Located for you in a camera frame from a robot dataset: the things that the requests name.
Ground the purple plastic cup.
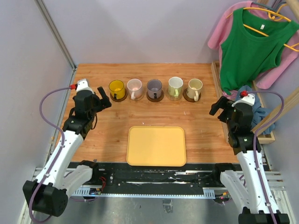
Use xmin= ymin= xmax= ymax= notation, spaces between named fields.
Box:
xmin=147 ymin=79 xmax=162 ymax=99

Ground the aluminium corner post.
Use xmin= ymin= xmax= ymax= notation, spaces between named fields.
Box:
xmin=34 ymin=0 xmax=77 ymax=70

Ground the woven rattan coaster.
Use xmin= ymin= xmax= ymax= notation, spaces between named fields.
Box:
xmin=130 ymin=92 xmax=144 ymax=101
xmin=166 ymin=89 xmax=183 ymax=101

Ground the pink plastic cup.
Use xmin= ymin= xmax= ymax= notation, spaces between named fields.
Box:
xmin=127 ymin=79 xmax=143 ymax=100

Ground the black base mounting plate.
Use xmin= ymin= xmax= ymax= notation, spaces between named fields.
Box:
xmin=44 ymin=161 xmax=268 ymax=196

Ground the dark wooden coaster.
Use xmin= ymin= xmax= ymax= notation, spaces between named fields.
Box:
xmin=110 ymin=92 xmax=128 ymax=102
xmin=183 ymin=88 xmax=195 ymax=103
xmin=146 ymin=92 xmax=164 ymax=103

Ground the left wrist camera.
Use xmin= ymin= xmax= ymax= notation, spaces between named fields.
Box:
xmin=70 ymin=79 xmax=93 ymax=93

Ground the white cup green handle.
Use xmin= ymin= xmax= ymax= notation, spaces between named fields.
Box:
xmin=168 ymin=77 xmax=184 ymax=98

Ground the aluminium rail frame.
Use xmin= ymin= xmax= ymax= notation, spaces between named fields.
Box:
xmin=23 ymin=161 xmax=290 ymax=224

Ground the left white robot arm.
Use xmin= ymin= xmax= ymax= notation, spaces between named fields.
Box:
xmin=23 ymin=84 xmax=112 ymax=223

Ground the pink t-shirt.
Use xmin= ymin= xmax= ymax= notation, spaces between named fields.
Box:
xmin=207 ymin=0 xmax=299 ymax=99

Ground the yellow transparent cup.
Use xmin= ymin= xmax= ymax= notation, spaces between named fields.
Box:
xmin=109 ymin=80 xmax=125 ymax=100

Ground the yellow plastic tray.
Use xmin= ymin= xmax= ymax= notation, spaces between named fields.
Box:
xmin=126 ymin=126 xmax=186 ymax=167

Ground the yellow clothes hanger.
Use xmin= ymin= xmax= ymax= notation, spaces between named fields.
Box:
xmin=221 ymin=7 xmax=299 ymax=56

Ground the cream plastic cup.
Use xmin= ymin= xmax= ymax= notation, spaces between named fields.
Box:
xmin=187 ymin=78 xmax=203 ymax=102

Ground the green tank top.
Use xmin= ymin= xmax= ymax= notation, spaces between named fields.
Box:
xmin=220 ymin=7 xmax=299 ymax=96

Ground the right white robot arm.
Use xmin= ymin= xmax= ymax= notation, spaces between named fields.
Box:
xmin=209 ymin=94 xmax=290 ymax=224

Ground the wooden clothes rack frame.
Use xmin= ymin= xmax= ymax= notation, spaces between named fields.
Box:
xmin=211 ymin=3 xmax=299 ymax=144

